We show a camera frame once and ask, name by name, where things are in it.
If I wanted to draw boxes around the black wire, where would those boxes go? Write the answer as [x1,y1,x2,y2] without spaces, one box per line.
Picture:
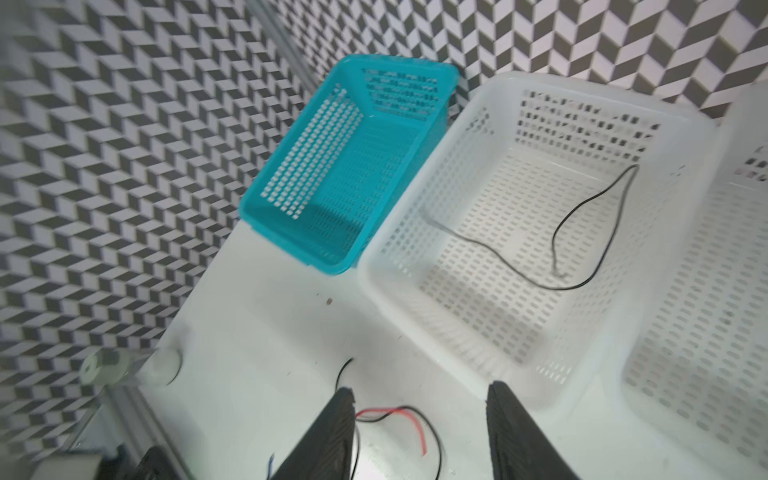
[419,163,641,292]

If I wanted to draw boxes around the white plastic basket right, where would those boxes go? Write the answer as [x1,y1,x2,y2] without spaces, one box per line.
[622,82,767,479]

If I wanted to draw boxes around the red blue black wires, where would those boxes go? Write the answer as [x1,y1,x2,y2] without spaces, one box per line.
[266,357,444,480]

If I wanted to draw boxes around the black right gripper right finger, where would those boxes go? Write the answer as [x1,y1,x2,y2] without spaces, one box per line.
[486,380,578,480]

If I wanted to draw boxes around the white plastic basket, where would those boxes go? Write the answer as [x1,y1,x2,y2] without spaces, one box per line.
[358,72,717,416]
[622,82,767,479]

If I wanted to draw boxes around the aluminium corner post left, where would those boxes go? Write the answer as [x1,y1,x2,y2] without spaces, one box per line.
[246,0,319,93]

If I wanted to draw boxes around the teal plastic basket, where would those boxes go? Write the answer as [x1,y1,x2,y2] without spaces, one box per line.
[239,55,459,275]

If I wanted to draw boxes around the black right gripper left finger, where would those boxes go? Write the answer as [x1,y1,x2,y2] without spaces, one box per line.
[271,388,355,480]

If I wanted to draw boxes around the white plastic basket middle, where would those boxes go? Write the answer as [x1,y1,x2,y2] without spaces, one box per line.
[358,72,717,416]

